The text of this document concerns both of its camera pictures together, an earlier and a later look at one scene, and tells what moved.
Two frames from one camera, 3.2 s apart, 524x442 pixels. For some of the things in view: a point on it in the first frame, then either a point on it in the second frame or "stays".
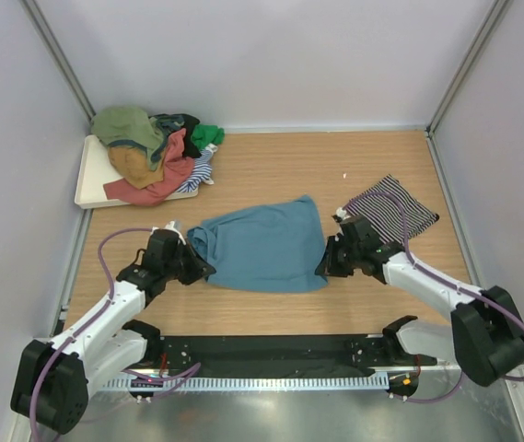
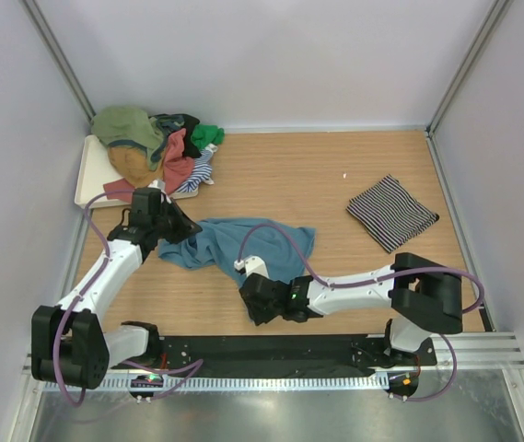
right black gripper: x=328 y=266 -> x=258 y=316
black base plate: x=284 y=355 stays
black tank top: x=188 y=122 stays
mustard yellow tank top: x=133 y=165 stays
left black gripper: x=199 y=268 -> x=185 y=226
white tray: x=95 y=171 stays
